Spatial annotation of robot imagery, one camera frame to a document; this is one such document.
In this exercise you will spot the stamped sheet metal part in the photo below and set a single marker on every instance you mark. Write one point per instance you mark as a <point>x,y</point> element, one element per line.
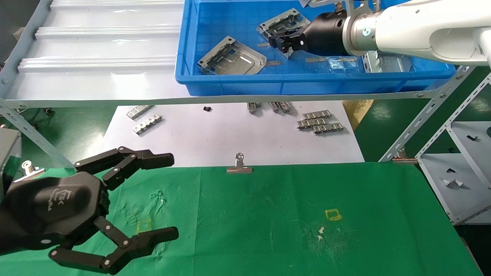
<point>238,59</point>
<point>280,23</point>

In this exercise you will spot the blue plastic bin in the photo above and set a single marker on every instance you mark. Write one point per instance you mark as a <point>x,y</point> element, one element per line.
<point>230,82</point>

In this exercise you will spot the small white plastic pieces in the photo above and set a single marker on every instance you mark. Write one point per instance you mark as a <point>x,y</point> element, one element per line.
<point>452,183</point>

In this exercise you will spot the brown tape strip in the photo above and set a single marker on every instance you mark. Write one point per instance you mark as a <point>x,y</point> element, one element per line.
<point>315,59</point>
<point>347,59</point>
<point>262,44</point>
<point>274,63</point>

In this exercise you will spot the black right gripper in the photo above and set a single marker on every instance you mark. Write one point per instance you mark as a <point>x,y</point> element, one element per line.
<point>326,34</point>

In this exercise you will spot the black caster wheel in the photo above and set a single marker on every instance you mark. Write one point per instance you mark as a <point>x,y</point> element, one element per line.
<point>48,111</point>

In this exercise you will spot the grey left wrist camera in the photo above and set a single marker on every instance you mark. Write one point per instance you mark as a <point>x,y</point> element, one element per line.
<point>7,153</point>

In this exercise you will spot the grey slotted metal rack frame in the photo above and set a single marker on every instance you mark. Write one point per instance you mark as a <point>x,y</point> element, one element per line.
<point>115,102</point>

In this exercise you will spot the silver binder clip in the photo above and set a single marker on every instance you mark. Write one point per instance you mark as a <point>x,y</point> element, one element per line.
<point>28,168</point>
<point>402,158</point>
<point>239,168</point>

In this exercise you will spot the small ribbed metal bracket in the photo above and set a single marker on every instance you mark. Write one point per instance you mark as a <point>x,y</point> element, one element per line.
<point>285,107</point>
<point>253,107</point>
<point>273,106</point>
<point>330,128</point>
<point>308,123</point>
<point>147,124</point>
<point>140,111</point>
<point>317,114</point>

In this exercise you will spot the folded sheet metal part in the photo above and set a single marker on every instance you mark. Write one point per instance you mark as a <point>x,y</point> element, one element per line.
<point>391,66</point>

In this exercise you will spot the green cloth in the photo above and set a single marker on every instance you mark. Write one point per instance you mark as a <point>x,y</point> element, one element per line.
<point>238,222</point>

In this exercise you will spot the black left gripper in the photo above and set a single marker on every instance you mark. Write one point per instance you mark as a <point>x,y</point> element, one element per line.
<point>53,207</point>

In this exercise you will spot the grey metal side shelf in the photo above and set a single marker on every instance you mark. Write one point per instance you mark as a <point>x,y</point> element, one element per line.
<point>460,199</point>

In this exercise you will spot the brown cardboard piece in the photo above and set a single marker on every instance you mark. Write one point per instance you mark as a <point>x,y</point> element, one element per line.
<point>358,111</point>

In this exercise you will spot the white flat board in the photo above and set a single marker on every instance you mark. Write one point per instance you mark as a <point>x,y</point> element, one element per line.
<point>230,138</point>

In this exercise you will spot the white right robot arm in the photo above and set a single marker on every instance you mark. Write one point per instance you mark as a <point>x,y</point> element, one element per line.
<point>422,27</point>

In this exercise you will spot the white corrugated plastic sheet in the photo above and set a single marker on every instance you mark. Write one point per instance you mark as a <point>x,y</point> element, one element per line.
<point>103,46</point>

